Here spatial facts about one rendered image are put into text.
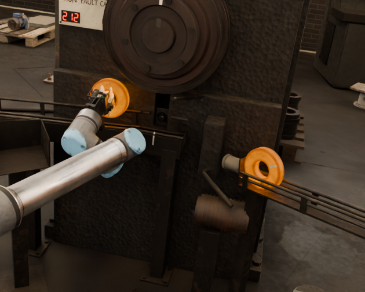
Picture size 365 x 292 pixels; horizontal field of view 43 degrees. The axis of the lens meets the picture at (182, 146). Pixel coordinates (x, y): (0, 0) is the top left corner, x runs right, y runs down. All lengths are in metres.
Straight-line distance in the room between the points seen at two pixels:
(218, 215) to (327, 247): 1.04
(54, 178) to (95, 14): 0.87
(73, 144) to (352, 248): 1.72
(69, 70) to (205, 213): 0.83
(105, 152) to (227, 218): 0.59
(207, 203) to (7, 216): 0.85
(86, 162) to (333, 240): 1.74
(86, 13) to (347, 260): 1.78
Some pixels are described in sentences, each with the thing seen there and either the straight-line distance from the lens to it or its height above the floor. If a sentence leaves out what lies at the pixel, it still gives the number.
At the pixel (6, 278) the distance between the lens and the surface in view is 2.23.
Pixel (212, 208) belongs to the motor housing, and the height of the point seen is 0.51.
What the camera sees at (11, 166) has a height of 0.60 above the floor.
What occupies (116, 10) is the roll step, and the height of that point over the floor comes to 1.17.
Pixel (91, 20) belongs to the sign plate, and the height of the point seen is 1.09.
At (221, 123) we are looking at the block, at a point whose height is 0.80.
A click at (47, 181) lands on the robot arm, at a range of 1.27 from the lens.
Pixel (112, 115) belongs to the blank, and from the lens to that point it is 1.88.
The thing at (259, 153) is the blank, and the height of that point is 0.76.
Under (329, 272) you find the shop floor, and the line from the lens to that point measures 2.51.
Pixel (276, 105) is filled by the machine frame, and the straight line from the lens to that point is 1.88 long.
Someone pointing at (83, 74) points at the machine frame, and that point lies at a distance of 2.00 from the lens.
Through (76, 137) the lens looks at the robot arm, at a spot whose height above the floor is 0.80.
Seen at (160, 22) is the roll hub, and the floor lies 1.16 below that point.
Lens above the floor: 1.43
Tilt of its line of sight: 24 degrees down
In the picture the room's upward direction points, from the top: 7 degrees clockwise
